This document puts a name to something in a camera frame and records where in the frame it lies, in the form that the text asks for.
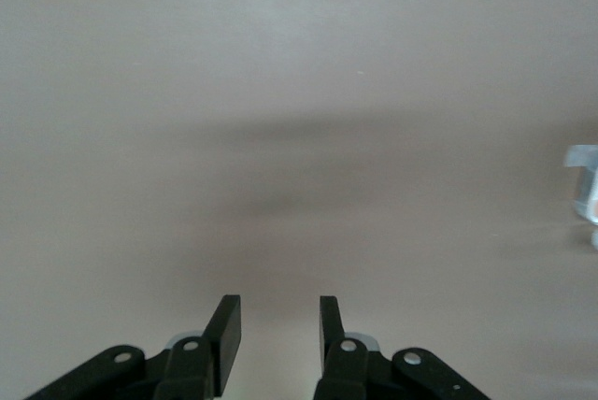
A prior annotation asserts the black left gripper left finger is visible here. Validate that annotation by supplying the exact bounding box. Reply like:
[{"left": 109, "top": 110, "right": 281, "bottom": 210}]
[{"left": 27, "top": 294, "right": 243, "bottom": 400}]

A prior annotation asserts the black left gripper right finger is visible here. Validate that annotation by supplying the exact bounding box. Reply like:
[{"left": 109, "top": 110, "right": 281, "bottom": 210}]
[{"left": 313, "top": 295, "right": 491, "bottom": 400}]

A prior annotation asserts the clear plastic egg carton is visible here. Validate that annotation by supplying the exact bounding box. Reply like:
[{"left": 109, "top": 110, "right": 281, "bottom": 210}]
[{"left": 563, "top": 143, "right": 598, "bottom": 251}]

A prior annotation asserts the brown table cover sheet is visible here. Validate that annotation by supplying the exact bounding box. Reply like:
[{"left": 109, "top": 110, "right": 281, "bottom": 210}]
[{"left": 0, "top": 0, "right": 598, "bottom": 400}]

